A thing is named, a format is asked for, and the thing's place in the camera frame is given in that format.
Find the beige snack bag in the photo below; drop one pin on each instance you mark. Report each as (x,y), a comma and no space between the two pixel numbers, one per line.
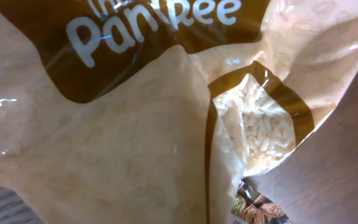
(153,111)

